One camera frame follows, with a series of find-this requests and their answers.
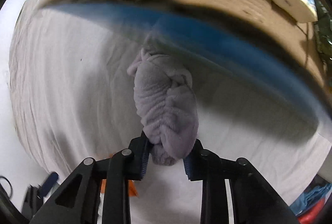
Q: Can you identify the orange snack packet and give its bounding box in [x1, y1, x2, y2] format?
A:
[100, 151, 138, 199]

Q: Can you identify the grey fuzzy sock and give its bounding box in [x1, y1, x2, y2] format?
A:
[127, 49, 199, 166]

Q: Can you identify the green snack packet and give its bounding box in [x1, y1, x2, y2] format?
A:
[312, 0, 332, 69]

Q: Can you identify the grey table cloth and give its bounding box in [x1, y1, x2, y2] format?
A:
[9, 0, 331, 223]

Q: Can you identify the blue cloth pile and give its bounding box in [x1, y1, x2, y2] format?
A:
[289, 183, 331, 216]

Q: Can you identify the open cardboard box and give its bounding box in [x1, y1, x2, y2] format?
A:
[38, 0, 332, 141]

